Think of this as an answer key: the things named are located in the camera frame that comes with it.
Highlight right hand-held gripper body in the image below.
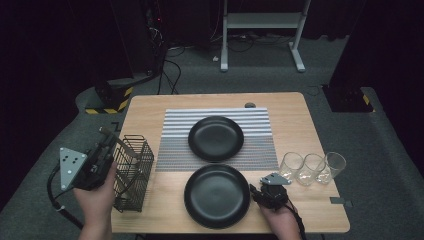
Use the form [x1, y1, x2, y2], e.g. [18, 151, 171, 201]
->
[259, 172, 293, 211]

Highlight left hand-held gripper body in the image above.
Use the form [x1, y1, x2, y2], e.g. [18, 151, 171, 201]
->
[59, 141, 118, 192]

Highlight black wire cutlery basket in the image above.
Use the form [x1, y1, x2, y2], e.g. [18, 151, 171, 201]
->
[111, 134, 155, 213]

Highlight clear drinking glass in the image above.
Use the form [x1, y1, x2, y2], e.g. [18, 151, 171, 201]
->
[279, 151, 305, 184]
[295, 153, 326, 187]
[315, 151, 348, 185]

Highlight black plate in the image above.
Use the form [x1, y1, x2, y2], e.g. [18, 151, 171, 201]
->
[187, 115, 245, 164]
[183, 163, 252, 230]

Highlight person's right hand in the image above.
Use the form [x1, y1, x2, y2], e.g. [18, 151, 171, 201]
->
[258, 200, 302, 235]

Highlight person's left hand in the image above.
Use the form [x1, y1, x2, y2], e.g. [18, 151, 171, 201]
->
[73, 161, 118, 228]

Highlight metal cutlery piece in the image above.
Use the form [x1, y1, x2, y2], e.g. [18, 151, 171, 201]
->
[114, 171, 143, 201]

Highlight black stand base yellow stripes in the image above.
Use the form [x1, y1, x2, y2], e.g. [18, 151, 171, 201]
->
[84, 78, 134, 115]
[321, 84, 376, 114]

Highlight grey tape piece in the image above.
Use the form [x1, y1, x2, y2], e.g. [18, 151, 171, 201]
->
[329, 196, 353, 208]

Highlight grey striped placemat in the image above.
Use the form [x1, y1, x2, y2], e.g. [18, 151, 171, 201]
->
[154, 107, 280, 173]

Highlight dark equipment tower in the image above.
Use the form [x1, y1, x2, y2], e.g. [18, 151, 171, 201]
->
[143, 0, 168, 76]

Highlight right hand-held gripper black cable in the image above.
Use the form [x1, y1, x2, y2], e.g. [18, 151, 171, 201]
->
[283, 199, 308, 240]

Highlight hand-held gripper black cable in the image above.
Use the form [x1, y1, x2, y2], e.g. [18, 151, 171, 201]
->
[283, 199, 308, 240]
[46, 164, 84, 231]

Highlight left hand-held gripper black cable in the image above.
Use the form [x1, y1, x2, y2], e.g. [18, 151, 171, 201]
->
[46, 164, 84, 231]

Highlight black floor cable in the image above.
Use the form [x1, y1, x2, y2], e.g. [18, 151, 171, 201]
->
[156, 58, 183, 95]

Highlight black cable bundle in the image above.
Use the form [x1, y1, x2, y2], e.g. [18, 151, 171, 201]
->
[209, 31, 296, 53]

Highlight white metal table frame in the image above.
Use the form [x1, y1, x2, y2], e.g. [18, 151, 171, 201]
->
[219, 0, 313, 73]

